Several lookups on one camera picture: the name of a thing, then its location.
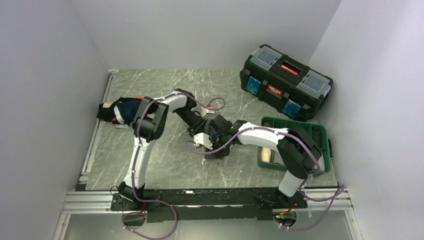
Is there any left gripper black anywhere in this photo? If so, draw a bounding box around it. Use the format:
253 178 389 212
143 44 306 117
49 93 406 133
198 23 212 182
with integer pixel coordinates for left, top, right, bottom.
174 107 209 139

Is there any navy striped underwear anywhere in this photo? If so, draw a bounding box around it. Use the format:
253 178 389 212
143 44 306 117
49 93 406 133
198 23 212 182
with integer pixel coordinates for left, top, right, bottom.
203 127 226 161

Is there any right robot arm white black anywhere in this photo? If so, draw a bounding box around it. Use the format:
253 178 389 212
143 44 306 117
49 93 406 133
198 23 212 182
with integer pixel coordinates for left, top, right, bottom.
209 115 325 208

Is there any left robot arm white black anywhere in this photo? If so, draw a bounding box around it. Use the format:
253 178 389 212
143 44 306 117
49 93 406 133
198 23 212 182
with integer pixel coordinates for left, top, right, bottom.
118 88 206 210

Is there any dark striped roll in tray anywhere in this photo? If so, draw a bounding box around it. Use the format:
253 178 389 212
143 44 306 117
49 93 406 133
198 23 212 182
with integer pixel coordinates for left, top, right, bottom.
311 127 328 149

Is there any grey striped roll right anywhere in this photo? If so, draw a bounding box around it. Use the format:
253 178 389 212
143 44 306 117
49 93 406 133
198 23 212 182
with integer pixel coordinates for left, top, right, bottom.
315 155 326 174

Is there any cream rolled cloth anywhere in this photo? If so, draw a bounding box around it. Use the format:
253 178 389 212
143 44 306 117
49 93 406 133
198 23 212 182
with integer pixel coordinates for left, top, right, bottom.
260 147 273 163

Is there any green compartment tray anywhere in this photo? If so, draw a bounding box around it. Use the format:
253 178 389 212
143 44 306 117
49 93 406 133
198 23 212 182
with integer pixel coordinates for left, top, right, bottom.
257 116 332 176

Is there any grey striped rolled cloth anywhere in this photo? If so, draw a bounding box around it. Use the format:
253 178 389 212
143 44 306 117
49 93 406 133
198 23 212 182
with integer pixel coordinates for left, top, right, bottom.
272 151 285 165

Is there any dark navy orange clothes pile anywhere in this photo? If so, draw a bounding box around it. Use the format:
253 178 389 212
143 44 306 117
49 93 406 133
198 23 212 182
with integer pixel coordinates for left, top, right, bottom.
96 96 143 128

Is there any black toolbox with clear lids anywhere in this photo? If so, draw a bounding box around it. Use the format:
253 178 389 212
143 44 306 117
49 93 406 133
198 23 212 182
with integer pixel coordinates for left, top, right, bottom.
239 44 334 122

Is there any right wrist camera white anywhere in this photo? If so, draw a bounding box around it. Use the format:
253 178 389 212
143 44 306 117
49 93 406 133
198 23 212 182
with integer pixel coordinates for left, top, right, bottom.
193 132 213 150

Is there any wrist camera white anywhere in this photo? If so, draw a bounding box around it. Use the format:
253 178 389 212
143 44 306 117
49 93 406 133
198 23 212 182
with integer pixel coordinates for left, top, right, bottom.
193 132 213 150
201 104 215 117

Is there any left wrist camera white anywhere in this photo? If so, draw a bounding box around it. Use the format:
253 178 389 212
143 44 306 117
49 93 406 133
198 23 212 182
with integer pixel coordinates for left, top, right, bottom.
201 104 215 117

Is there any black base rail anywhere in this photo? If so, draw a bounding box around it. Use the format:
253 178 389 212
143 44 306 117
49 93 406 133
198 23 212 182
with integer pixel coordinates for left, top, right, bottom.
110 187 308 223

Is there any aluminium frame rail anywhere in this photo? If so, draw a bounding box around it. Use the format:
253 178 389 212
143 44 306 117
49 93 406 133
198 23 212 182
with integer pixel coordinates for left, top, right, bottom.
52 71 117 240

